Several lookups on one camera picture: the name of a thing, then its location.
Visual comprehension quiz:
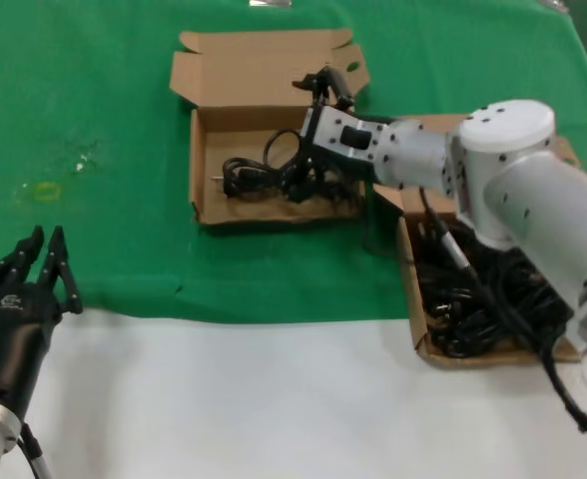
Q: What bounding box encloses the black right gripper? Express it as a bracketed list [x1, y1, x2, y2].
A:
[287, 64, 358, 205]

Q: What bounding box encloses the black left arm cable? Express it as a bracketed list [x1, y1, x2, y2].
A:
[17, 421, 54, 479]

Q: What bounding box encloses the cardboard box with open lid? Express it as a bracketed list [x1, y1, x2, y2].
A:
[360, 113, 583, 371]

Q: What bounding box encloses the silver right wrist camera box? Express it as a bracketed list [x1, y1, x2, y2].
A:
[300, 105, 393, 177]

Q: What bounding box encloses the green table cloth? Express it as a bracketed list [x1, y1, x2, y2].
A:
[0, 0, 587, 324]

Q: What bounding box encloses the yellow rubber band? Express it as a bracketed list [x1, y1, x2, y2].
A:
[32, 182, 63, 203]

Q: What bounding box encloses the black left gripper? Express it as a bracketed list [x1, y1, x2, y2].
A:
[0, 225, 85, 416]

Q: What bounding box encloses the cardboard box with torn rim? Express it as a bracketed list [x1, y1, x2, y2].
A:
[168, 28, 372, 230]

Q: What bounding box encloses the black cable with grey plug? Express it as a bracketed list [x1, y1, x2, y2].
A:
[417, 187, 587, 450]

